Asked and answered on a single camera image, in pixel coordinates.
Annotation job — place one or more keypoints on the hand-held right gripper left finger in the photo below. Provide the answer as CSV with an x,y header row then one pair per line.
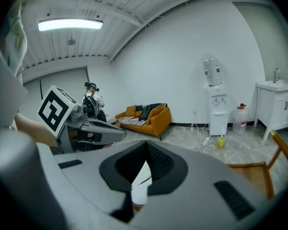
x,y
91,188

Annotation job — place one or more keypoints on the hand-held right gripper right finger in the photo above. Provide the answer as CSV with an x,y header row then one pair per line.
x,y
206,176

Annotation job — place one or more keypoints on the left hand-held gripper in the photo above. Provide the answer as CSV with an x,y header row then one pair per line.
x,y
55,109

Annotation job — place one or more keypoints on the white slipper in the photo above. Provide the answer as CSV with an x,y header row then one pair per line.
x,y
140,176

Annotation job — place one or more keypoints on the person's left forearm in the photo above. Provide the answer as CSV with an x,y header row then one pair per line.
x,y
31,128

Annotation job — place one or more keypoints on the black white striped blanket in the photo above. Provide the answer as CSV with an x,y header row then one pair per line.
x,y
129,121

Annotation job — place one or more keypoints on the orange cushion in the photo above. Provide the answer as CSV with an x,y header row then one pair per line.
x,y
157,112
130,110

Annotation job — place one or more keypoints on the white power strip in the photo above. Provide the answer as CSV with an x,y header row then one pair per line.
x,y
205,141

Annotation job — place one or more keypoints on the yellow green bottle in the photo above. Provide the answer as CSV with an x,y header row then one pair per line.
x,y
221,142

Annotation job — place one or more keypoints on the black jacket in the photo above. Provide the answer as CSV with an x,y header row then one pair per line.
x,y
145,112

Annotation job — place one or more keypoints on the orange sofa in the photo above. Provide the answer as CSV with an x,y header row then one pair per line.
x,y
158,123

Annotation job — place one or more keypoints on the white water dispenser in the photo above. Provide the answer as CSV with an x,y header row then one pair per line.
x,y
217,118

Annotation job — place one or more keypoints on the clear water jug red cap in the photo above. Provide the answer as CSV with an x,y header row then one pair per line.
x,y
240,121

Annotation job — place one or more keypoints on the brown wooden cart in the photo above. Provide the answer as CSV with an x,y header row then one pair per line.
x,y
280,142

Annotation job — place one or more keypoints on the round ceiling fixture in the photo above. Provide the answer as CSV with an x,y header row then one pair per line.
x,y
70,41

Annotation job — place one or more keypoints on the white vanity cabinet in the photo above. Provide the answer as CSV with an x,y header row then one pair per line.
x,y
276,106

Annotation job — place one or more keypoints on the clear dispenser water bottle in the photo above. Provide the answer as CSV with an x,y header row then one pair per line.
x,y
212,71

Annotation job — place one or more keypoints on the long ceiling lamp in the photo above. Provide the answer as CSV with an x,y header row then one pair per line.
x,y
69,25

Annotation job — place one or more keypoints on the chrome faucet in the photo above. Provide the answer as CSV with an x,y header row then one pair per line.
x,y
276,75

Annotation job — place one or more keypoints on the white flower print shirt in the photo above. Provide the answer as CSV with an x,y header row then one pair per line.
x,y
13,32

